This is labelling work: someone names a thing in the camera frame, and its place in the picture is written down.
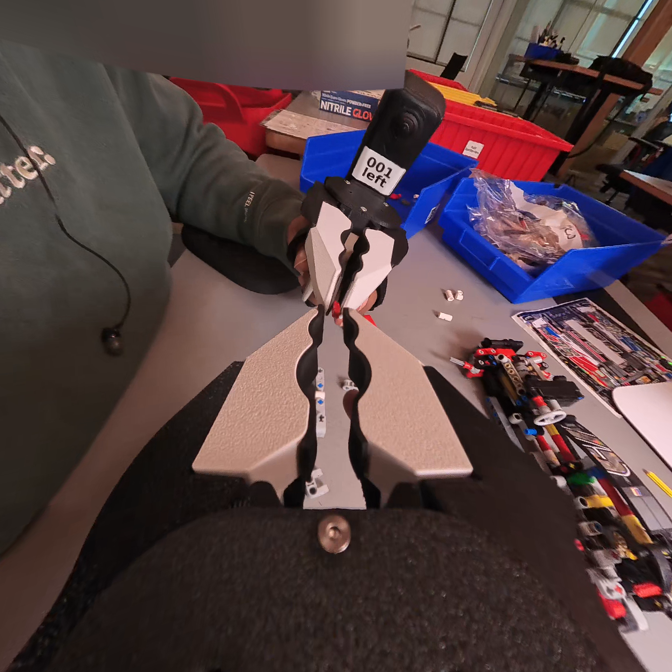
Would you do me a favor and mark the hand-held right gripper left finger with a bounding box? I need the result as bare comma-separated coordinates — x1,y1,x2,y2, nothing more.
192,309,326,509

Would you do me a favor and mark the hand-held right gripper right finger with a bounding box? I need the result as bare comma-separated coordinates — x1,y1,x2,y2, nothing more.
341,309,474,509

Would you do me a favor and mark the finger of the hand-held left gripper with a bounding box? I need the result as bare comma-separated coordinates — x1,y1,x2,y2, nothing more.
338,228,399,312
302,202,352,312

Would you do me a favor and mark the person's left forearm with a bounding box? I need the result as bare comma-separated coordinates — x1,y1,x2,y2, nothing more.
168,89,308,263

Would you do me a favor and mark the partly built lego car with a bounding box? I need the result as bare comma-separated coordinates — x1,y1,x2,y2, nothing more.
449,336,672,633

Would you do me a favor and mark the plastic bag of lego parts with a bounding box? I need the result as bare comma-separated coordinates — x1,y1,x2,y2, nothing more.
467,169,600,274

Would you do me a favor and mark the lego instruction booklet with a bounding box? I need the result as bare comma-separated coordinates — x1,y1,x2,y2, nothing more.
512,298,672,417

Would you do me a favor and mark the person's left hand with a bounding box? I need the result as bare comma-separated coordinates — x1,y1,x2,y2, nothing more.
286,217,390,313

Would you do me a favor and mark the blue glove box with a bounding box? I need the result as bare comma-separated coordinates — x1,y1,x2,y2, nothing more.
317,90,380,123

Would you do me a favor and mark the yellow tray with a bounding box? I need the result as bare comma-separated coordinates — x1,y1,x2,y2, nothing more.
429,80,497,108

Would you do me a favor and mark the blue plastic bin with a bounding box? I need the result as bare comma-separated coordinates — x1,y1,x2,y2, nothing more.
300,131,480,239
438,176,667,304

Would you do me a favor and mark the black wrist rest pad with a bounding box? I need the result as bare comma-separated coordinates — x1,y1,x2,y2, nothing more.
181,225,303,296

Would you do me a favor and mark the large red plastic bin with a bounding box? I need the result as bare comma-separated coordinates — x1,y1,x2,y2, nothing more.
407,68,574,182

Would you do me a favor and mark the red plastic tote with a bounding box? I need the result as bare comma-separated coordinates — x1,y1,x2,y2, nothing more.
169,78,293,158

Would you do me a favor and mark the blue pen holder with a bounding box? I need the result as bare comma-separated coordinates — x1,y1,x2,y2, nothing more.
525,21,565,61

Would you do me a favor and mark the wooden table with black legs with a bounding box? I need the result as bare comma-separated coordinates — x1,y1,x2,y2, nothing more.
508,52,665,182

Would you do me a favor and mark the black bag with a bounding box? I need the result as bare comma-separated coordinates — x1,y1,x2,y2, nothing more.
588,55,654,91

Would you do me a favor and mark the white rounded board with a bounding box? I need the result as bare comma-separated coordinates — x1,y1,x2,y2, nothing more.
611,380,672,471

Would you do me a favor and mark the black office chair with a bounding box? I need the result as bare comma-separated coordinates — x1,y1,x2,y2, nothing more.
598,113,672,196

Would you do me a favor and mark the person's green hoodie torso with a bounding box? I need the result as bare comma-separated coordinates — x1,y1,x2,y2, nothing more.
0,39,176,557

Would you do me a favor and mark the black hoodie drawstring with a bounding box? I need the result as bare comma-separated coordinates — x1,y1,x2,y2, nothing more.
0,113,132,358

